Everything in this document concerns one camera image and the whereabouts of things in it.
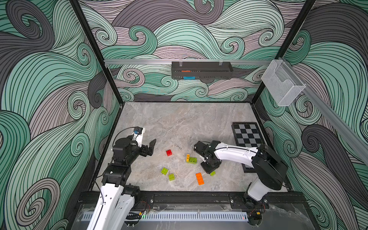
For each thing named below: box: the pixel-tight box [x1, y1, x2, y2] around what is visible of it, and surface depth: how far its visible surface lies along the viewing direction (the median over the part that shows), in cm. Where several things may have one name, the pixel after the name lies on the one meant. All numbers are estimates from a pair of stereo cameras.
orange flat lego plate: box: [195, 172, 205, 186], surface depth 82 cm
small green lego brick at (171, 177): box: [168, 173, 175, 182], surface depth 81 cm
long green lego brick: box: [185, 156, 197, 164], surface depth 90 cm
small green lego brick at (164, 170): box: [160, 167, 169, 175], surface depth 84 cm
